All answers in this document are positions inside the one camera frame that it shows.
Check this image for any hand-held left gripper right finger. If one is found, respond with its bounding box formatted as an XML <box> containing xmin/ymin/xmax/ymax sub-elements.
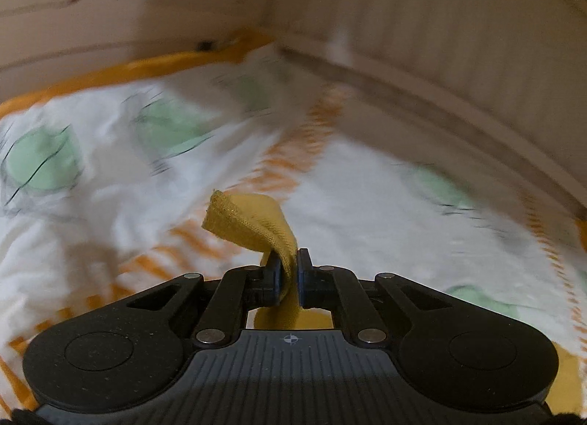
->
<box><xmin>297</xmin><ymin>248</ymin><xmax>453</xmax><ymax>346</ymax></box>

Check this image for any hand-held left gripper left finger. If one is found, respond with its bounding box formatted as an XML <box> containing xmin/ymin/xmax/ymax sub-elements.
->
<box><xmin>126</xmin><ymin>253</ymin><xmax>286</xmax><ymax>346</ymax></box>

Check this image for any mustard yellow small garment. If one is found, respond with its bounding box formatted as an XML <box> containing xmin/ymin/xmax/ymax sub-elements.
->
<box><xmin>200</xmin><ymin>189</ymin><xmax>333</xmax><ymax>330</ymax></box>

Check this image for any white printed bed blanket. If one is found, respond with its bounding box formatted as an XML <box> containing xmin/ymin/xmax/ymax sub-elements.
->
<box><xmin>0</xmin><ymin>46</ymin><xmax>587</xmax><ymax>412</ymax></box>

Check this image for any orange bed sheet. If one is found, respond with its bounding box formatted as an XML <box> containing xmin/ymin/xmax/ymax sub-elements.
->
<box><xmin>0</xmin><ymin>30</ymin><xmax>276</xmax><ymax>116</ymax></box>

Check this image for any wooden bed frame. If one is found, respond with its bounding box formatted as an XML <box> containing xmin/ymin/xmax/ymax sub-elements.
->
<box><xmin>0</xmin><ymin>0</ymin><xmax>587</xmax><ymax>224</ymax></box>

